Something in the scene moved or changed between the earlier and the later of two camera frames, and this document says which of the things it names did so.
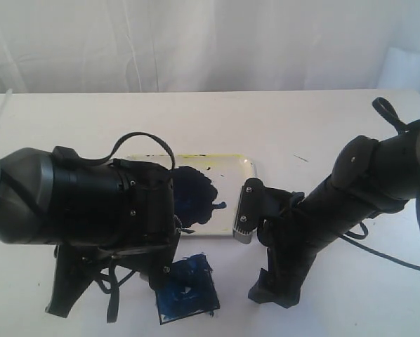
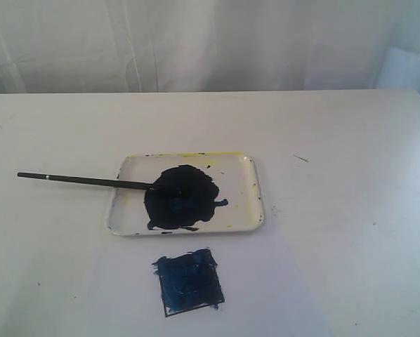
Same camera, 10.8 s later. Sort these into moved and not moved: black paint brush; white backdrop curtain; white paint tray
Moved: black paint brush
Not moved: white paint tray; white backdrop curtain
